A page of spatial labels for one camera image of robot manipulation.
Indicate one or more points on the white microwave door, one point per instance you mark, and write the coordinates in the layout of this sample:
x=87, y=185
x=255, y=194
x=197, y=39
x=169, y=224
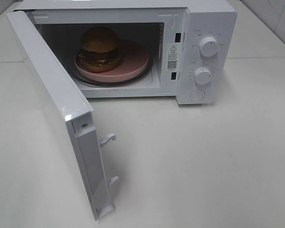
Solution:
x=67, y=111

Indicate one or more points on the white warning label sticker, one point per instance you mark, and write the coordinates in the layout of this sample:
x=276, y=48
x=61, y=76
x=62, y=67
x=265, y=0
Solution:
x=172, y=56

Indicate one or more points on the round white door button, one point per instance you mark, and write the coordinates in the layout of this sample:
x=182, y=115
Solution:
x=197, y=95

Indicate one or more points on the white lower microwave knob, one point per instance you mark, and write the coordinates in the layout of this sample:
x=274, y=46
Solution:
x=202, y=76

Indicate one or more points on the white microwave oven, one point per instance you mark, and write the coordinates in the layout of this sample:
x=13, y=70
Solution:
x=150, y=23

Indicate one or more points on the glass microwave turntable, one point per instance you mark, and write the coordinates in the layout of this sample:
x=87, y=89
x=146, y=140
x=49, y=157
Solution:
x=75, y=74

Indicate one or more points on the pink round plate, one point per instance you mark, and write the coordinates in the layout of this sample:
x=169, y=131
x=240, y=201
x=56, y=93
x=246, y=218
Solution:
x=122, y=65

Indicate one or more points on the white microwave knob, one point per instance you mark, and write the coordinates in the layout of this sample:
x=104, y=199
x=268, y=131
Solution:
x=202, y=76
x=208, y=46

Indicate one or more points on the white upper microwave knob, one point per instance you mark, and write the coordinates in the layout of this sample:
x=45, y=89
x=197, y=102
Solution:
x=208, y=46

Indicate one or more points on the toy hamburger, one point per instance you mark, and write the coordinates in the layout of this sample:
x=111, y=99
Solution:
x=99, y=50

